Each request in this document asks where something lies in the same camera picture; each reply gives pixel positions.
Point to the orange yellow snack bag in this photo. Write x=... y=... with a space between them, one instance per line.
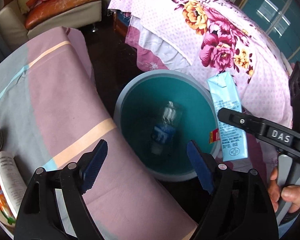
x=6 y=216

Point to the floral pink quilt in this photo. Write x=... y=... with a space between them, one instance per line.
x=202 y=38

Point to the blue milk carton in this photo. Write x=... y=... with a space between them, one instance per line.
x=224 y=95

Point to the person's right hand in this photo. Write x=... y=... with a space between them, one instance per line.
x=290 y=194

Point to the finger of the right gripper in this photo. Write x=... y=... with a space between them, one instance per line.
x=248 y=123

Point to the white medicine box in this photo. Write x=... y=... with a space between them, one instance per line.
x=11 y=182

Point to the orange seat cushion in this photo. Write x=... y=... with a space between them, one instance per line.
x=51 y=8

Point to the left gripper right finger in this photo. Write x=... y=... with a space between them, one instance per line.
x=239 y=206

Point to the striped pink grey bedsheet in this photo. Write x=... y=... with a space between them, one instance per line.
x=51 y=113

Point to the beige armchair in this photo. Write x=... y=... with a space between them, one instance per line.
x=22 y=20

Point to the clear plastic water bottle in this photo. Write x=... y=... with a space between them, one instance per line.
x=165 y=128

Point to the teal trash bin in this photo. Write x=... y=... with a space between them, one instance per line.
x=159 y=113

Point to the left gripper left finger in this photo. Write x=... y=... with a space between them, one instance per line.
x=39 y=217

